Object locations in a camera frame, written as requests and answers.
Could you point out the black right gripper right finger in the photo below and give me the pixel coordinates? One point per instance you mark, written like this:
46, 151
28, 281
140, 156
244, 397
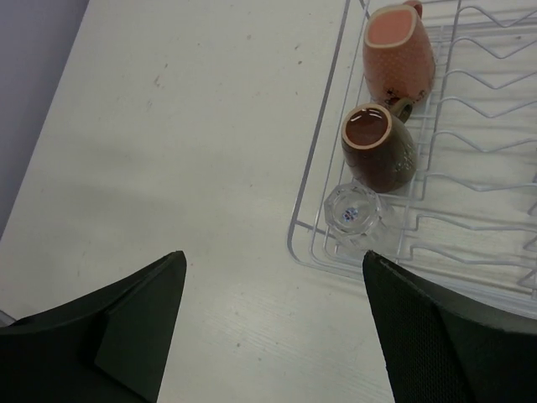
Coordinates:
441, 346

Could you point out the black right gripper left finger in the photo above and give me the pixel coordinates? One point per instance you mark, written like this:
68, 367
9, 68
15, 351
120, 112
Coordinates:
110, 345

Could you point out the pink dotted ceramic mug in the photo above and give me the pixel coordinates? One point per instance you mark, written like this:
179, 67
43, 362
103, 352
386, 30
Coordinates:
398, 59

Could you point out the clear glass cup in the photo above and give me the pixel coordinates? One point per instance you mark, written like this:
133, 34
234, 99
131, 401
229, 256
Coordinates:
361, 220

